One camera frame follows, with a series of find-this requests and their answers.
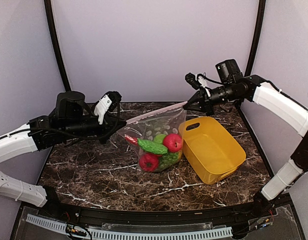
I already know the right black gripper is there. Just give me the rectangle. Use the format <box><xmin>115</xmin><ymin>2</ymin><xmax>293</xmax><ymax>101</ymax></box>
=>
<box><xmin>184</xmin><ymin>81</ymin><xmax>242</xmax><ymax>115</ymax></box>

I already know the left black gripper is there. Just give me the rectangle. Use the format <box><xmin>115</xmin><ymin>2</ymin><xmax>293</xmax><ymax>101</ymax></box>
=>
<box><xmin>62</xmin><ymin>113</ymin><xmax>126</xmax><ymax>144</ymax></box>

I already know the red chili pepper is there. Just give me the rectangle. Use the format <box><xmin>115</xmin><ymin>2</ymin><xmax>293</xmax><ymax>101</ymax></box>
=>
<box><xmin>124</xmin><ymin>134</ymin><xmax>138</xmax><ymax>146</ymax></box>

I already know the green bitter gourd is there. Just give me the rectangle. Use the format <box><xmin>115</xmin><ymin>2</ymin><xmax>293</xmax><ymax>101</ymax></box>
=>
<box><xmin>137</xmin><ymin>138</ymin><xmax>168</xmax><ymax>155</ymax></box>

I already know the clear zip top bag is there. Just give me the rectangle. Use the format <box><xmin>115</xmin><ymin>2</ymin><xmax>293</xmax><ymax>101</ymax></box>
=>
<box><xmin>118</xmin><ymin>102</ymin><xmax>187</xmax><ymax>172</ymax></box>

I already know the green apple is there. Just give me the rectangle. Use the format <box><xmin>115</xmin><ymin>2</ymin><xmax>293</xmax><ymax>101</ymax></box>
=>
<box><xmin>153</xmin><ymin>134</ymin><xmax>167</xmax><ymax>144</ymax></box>

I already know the red pomegranate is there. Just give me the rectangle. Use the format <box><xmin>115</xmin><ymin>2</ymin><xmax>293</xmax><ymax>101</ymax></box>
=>
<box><xmin>162</xmin><ymin>133</ymin><xmax>183</xmax><ymax>153</ymax></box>

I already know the red tomato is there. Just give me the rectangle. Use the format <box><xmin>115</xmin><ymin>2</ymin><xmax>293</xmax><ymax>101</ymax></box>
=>
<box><xmin>138</xmin><ymin>153</ymin><xmax>159</xmax><ymax>172</ymax></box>

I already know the yellow plastic basket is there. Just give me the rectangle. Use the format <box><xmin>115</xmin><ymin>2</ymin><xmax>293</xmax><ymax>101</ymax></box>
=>
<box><xmin>178</xmin><ymin>116</ymin><xmax>246</xmax><ymax>185</ymax></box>

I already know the green grape bunch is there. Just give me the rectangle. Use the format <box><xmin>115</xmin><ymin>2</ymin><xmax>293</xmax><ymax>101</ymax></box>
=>
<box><xmin>157</xmin><ymin>151</ymin><xmax>182</xmax><ymax>171</ymax></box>

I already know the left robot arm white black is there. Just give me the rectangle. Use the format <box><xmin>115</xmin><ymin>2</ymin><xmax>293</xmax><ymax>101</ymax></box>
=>
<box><xmin>0</xmin><ymin>115</ymin><xmax>127</xmax><ymax>218</ymax></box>

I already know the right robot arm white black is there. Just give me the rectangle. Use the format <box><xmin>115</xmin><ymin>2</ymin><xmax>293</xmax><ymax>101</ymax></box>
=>
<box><xmin>184</xmin><ymin>73</ymin><xmax>308</xmax><ymax>217</ymax></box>

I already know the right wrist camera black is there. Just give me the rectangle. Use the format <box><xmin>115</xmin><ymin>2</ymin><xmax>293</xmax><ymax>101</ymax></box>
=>
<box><xmin>184</xmin><ymin>59</ymin><xmax>245</xmax><ymax>97</ymax></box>

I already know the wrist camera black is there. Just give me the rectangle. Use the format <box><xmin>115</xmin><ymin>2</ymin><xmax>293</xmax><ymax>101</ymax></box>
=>
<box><xmin>55</xmin><ymin>90</ymin><xmax>123</xmax><ymax>125</ymax></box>
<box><xmin>184</xmin><ymin>59</ymin><xmax>245</xmax><ymax>97</ymax></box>

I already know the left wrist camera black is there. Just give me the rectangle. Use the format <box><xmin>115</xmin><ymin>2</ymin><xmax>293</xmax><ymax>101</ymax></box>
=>
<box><xmin>55</xmin><ymin>90</ymin><xmax>123</xmax><ymax>125</ymax></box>

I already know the right black frame post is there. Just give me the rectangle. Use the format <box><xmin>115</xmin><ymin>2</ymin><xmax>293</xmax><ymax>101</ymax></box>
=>
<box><xmin>244</xmin><ymin>0</ymin><xmax>266</xmax><ymax>77</ymax></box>

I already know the black frame post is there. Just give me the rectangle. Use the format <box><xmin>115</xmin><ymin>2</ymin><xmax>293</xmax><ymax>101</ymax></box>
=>
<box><xmin>244</xmin><ymin>0</ymin><xmax>266</xmax><ymax>77</ymax></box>
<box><xmin>43</xmin><ymin>0</ymin><xmax>72</xmax><ymax>92</ymax></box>

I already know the black front rail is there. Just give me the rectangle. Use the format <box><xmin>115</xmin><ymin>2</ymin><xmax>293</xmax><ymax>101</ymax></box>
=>
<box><xmin>38</xmin><ymin>202</ymin><xmax>277</xmax><ymax>226</ymax></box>

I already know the grey slotted cable duct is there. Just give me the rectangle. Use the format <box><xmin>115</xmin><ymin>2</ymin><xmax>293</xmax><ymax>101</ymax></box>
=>
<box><xmin>25</xmin><ymin>214</ymin><xmax>233</xmax><ymax>240</ymax></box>

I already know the left black frame post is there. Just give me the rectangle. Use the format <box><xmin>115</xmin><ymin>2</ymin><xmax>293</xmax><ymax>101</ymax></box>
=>
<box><xmin>43</xmin><ymin>0</ymin><xmax>72</xmax><ymax>92</ymax></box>

